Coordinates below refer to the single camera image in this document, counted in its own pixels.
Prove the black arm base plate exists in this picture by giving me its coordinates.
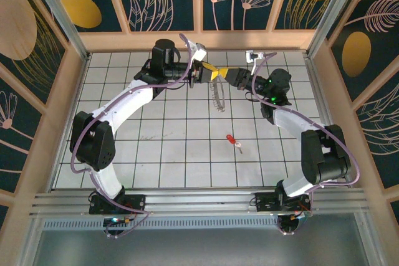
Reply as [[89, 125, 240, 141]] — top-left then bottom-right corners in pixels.
[[89, 193, 147, 216], [254, 191, 283, 214]]

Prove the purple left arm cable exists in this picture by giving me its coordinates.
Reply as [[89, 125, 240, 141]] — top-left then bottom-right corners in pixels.
[[70, 32, 196, 239]]

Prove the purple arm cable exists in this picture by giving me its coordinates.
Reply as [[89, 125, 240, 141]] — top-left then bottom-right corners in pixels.
[[251, 51, 361, 236], [70, 32, 196, 239]]

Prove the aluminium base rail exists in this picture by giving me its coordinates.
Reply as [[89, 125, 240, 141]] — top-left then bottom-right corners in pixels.
[[29, 188, 373, 217]]

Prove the red-capped silver key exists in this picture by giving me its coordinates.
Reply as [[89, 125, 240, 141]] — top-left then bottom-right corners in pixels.
[[226, 134, 244, 155]]

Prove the perforated grey cable duct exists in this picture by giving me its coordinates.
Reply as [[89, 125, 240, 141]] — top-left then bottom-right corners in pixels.
[[42, 218, 281, 229]]

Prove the grey metal shelf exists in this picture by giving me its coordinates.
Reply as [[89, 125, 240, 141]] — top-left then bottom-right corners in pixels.
[[29, 227, 372, 266]]

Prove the aluminium frame post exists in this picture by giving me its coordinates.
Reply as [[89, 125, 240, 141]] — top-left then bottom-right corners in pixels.
[[305, 0, 373, 58], [24, 0, 91, 60]]

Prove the aluminium table side rail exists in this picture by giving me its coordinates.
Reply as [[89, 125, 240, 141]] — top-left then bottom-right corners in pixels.
[[49, 54, 92, 192], [304, 54, 349, 188]]

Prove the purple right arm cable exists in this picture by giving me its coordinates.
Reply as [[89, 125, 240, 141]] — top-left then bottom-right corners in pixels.
[[251, 51, 361, 236]]

